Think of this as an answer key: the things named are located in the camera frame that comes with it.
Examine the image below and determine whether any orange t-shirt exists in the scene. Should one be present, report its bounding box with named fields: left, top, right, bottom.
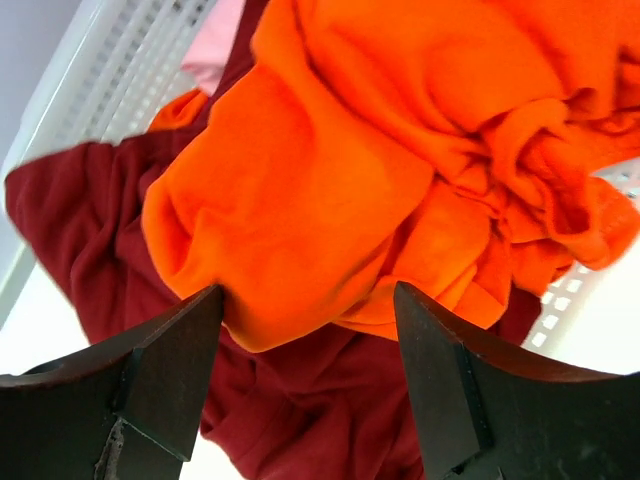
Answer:
left=141, top=1, right=639, bottom=352

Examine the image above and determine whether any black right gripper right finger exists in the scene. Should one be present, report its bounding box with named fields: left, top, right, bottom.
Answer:
left=394, top=282, right=639, bottom=479

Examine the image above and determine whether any dark red t-shirt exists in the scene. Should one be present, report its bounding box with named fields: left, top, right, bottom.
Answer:
left=4, top=0, right=544, bottom=480

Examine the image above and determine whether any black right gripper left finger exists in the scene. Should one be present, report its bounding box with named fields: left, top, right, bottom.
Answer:
left=1, top=286, right=223, bottom=479

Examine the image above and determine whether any pink garment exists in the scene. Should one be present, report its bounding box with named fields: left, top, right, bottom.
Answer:
left=181, top=0, right=245, bottom=95

